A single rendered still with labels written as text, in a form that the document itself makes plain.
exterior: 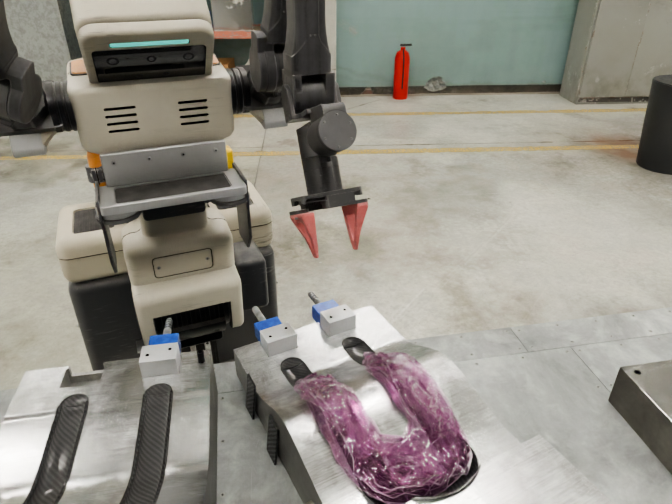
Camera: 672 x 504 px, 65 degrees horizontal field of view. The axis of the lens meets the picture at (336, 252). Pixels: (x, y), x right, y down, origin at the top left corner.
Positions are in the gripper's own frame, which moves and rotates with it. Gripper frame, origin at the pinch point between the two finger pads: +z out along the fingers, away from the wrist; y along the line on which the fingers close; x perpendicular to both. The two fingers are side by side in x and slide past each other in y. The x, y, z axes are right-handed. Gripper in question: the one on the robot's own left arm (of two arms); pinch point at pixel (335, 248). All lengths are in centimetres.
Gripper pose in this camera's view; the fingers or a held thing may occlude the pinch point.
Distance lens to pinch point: 84.4
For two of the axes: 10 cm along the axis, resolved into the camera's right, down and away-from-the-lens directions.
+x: -3.5, -0.3, 9.3
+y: 9.2, -2.0, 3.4
